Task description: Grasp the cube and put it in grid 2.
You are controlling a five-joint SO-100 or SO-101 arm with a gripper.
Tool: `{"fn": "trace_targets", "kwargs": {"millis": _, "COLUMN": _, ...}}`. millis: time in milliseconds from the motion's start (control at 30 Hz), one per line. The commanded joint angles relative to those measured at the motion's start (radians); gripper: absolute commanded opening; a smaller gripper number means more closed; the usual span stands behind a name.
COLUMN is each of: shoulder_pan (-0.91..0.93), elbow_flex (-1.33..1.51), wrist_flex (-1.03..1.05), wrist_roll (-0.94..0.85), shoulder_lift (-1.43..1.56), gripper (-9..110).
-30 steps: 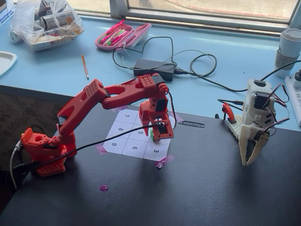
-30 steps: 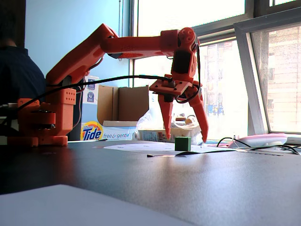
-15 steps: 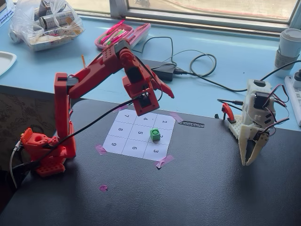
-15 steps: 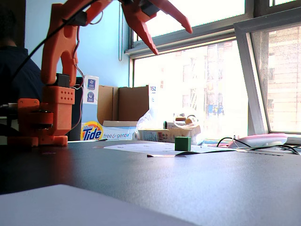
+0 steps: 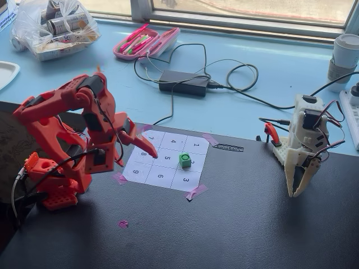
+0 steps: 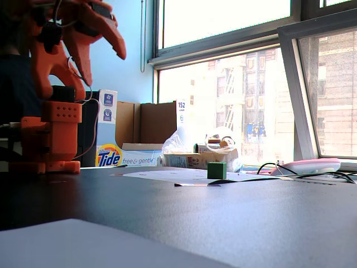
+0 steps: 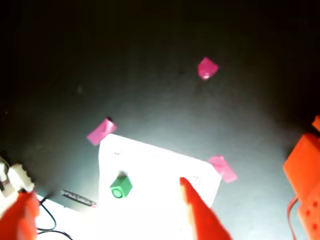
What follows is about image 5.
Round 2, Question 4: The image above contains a black striped ruler sticker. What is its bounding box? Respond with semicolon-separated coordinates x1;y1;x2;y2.
212;143;245;153

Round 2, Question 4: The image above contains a black adapter output cable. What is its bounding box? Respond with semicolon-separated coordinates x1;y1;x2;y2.
134;43;210;126

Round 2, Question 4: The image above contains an orange and black clamp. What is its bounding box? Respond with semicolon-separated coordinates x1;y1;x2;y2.
263;122;282;148

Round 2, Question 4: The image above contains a black power adapter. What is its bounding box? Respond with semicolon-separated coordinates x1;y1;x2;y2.
159;69;211;98

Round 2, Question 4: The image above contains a printed cardboard box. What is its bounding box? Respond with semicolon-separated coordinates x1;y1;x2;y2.
0;0;18;31

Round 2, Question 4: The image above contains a pink pencil case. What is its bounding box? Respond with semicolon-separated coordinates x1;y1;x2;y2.
112;26;181;63

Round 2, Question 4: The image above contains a white food container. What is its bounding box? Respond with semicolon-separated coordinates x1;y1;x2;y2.
30;41;91;62

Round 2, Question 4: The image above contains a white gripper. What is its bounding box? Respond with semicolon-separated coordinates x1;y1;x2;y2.
283;147;323;198

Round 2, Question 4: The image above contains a thin white cable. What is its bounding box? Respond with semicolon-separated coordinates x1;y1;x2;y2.
144;54;164;82

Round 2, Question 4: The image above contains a white paper plate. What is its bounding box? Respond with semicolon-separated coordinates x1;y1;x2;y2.
0;61;21;91

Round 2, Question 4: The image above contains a black plug cable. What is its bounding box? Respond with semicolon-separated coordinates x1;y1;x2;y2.
258;117;291;126

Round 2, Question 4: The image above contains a grey window frame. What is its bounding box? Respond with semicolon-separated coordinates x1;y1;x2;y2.
84;0;359;44

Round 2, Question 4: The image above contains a white numbered grid paper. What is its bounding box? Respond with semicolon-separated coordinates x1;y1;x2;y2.
122;129;210;190

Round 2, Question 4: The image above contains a white power strip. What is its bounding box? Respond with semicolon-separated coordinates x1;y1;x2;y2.
339;89;359;151

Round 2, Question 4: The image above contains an orange wrist camera housing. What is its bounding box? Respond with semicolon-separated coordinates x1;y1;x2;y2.
84;138;116;174

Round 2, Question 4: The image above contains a white paper coffee cup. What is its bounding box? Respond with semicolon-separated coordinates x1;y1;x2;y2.
326;33;359;93

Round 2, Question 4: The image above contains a black mains cable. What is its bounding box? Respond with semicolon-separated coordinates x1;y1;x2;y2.
204;58;359;110

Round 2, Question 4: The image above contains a dark drink can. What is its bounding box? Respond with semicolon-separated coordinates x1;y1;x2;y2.
46;12;88;36

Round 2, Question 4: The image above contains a pink tape with black mark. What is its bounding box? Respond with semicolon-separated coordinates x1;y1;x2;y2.
185;184;209;201

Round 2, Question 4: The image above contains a green pen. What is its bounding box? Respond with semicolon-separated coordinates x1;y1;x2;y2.
127;34;149;54

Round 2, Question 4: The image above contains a dark patterned cloth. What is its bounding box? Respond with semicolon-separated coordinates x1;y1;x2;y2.
0;110;37;202

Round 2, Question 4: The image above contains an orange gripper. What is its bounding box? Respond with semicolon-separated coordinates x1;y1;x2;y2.
111;112;158;168

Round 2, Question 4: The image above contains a green cube with ring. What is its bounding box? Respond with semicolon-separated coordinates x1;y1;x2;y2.
178;152;192;169

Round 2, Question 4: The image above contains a clear plastic bag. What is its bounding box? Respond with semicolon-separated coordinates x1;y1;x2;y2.
10;0;101;62

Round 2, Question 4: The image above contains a pink pen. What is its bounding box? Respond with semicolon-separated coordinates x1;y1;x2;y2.
118;24;150;53

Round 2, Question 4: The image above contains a black camera cable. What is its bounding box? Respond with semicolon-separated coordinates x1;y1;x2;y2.
54;148;102;171

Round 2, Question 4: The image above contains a white usb cable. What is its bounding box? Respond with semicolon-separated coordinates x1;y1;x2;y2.
11;166;29;222

